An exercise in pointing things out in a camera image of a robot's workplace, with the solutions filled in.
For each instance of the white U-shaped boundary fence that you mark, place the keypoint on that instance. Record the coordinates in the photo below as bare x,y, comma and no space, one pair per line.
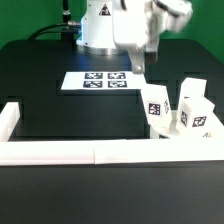
104,151

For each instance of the white sheet with tags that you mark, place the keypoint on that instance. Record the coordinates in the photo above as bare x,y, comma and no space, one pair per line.
90,80

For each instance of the white round stool seat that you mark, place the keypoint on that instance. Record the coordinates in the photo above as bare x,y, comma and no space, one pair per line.
157,132

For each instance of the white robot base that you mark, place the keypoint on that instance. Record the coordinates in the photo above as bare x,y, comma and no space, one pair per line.
97,28

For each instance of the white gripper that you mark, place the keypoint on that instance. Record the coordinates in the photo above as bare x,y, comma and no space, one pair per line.
137,24

